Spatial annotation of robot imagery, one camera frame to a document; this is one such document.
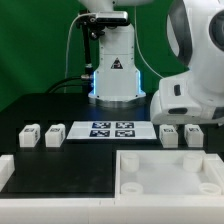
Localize white square tabletop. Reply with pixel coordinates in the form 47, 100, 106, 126
115, 150, 224, 198

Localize white fiducial marker board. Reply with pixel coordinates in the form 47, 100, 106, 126
67, 121, 156, 140

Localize black base cables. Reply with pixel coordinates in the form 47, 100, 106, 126
44, 74, 94, 94

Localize white camera cable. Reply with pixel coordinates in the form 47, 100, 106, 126
63, 12, 92, 94

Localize white left obstacle wall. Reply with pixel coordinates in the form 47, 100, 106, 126
0, 155, 15, 192

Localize white obstacle wall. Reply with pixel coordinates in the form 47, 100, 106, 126
0, 155, 15, 192
0, 197, 224, 224

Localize white front obstacle wall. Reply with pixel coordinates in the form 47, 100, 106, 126
0, 197, 224, 224

